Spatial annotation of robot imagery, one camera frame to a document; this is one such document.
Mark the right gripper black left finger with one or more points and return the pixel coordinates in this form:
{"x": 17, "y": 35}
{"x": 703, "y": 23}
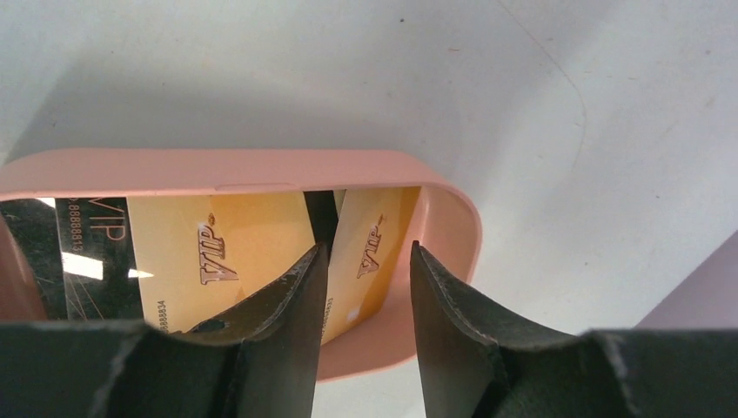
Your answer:
{"x": 257, "y": 359}

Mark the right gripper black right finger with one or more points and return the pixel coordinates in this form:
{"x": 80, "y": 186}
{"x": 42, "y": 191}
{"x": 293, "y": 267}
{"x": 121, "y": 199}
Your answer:
{"x": 479, "y": 359}

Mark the pink oval tray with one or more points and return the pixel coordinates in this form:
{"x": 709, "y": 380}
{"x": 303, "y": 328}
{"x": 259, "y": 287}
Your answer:
{"x": 446, "y": 221}

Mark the stack of striped credit cards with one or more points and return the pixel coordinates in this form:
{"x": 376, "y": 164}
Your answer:
{"x": 172, "y": 261}

